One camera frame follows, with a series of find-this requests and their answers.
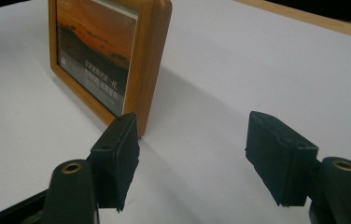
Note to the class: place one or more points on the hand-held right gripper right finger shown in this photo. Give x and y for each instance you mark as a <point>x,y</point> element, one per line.
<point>282,161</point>

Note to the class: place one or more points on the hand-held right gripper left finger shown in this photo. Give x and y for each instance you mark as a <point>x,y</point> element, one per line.
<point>119,155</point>

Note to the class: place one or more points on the wooden photo frame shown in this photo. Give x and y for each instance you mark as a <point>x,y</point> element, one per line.
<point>145,62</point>

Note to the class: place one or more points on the white paper sheet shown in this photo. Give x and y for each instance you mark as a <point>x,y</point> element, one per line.
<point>226,93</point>

